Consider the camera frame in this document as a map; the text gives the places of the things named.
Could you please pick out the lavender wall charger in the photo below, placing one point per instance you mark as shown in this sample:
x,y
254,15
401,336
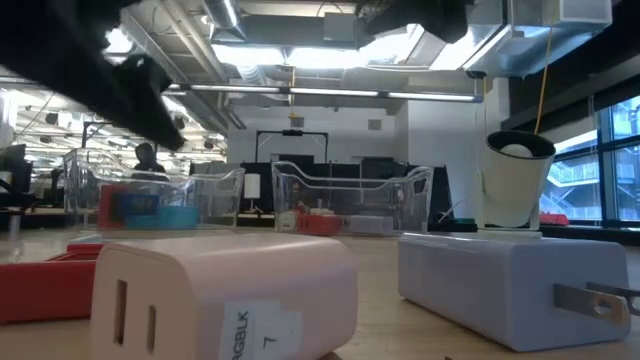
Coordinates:
x,y
475,280
370,225

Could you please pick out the small green object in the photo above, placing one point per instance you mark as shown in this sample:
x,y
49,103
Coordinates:
x,y
465,221

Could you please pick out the pink wall charger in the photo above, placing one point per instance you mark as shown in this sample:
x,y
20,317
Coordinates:
x,y
225,270

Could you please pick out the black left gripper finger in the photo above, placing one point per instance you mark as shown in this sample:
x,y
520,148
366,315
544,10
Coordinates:
x,y
145,105

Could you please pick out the long ceiling light strip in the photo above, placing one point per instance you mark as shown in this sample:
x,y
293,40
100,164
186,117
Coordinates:
x,y
325,92

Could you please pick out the small red device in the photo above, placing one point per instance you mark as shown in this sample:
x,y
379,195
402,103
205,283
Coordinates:
x,y
107,210

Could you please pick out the silver ventilation duct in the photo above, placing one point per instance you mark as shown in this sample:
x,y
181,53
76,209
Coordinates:
x,y
500,45

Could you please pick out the large glass window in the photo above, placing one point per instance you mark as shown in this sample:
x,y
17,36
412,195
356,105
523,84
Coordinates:
x,y
590,190

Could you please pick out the white cylindrical lamp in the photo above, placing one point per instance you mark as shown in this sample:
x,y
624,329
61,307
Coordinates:
x,y
252,186

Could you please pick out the grey wall panel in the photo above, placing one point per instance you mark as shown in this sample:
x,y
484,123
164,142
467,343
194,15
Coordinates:
x,y
297,122
375,124

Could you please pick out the clear plastic bin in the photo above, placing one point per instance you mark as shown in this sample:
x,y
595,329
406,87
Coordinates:
x,y
290,190
80,170

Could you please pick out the person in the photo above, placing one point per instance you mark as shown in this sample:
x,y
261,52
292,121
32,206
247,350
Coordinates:
x,y
147,160

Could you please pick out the red digital thermometer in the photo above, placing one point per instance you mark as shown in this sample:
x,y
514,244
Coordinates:
x,y
45,290

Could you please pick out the small red object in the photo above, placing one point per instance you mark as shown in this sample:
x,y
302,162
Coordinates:
x,y
552,219

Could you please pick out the round silver duct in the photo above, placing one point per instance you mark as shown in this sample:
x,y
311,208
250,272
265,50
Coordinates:
x,y
220,15

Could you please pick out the red plug adapter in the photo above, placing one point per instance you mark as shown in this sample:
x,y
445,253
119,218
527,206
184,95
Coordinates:
x,y
320,225

